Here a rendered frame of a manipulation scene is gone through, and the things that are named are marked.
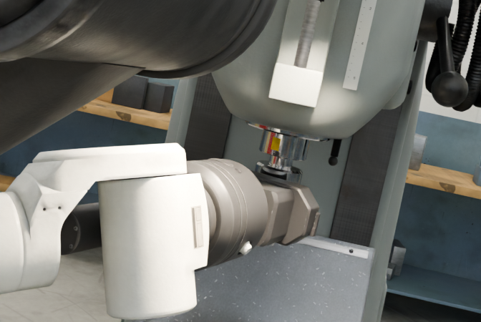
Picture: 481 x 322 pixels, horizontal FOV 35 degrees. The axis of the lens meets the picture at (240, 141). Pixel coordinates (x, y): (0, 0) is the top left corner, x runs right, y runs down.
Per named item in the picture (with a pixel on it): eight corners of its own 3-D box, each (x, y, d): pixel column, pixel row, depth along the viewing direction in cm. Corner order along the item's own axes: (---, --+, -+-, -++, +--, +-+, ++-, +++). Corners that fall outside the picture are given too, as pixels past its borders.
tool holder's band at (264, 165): (290, 183, 73) (293, 173, 73) (247, 170, 75) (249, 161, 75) (307, 179, 77) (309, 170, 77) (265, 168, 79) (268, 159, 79)
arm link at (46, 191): (201, 141, 55) (16, 152, 47) (210, 265, 55) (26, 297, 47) (157, 146, 60) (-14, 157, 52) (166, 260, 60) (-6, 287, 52)
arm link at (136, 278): (243, 155, 61) (169, 159, 51) (253, 289, 61) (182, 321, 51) (126, 164, 66) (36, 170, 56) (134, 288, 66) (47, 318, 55)
